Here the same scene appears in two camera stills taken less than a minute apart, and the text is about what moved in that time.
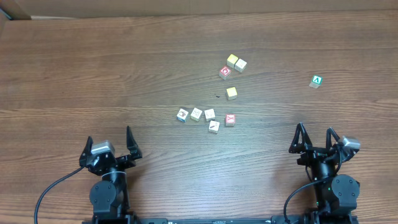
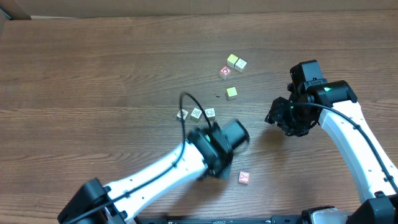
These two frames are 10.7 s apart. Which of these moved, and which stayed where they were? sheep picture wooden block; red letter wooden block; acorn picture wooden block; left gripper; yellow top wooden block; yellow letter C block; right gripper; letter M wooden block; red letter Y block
Moved: red letter Y block; right gripper; left gripper
Stayed: red letter wooden block; sheep picture wooden block; acorn picture wooden block; yellow top wooden block; yellow letter C block; letter M wooden block
